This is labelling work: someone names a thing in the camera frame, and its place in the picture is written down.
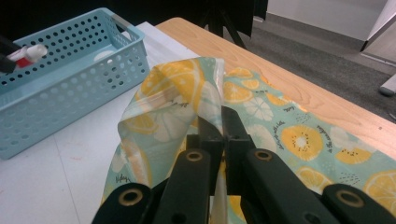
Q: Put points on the white table mat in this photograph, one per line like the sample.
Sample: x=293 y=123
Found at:
x=77 y=174

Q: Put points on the light blue plastic basket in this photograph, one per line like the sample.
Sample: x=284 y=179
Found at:
x=62 y=102

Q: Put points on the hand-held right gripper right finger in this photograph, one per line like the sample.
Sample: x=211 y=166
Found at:
x=235 y=140

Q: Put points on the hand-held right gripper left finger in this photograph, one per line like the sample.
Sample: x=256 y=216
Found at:
x=211 y=140

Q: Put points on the white tube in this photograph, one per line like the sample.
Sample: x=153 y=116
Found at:
x=35 y=53

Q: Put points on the black tripod stand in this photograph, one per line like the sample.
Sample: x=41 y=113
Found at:
x=218 y=18

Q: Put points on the white frame desk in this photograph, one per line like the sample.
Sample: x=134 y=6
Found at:
x=389 y=87

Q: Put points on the black curtain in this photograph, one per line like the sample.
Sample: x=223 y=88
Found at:
x=62 y=9

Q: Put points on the lemon print cloth bag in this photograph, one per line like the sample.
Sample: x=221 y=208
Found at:
x=174 y=93

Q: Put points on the small jar with white lid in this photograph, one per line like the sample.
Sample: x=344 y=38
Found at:
x=104 y=55

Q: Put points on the wooden table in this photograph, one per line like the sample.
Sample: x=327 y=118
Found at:
x=280 y=74

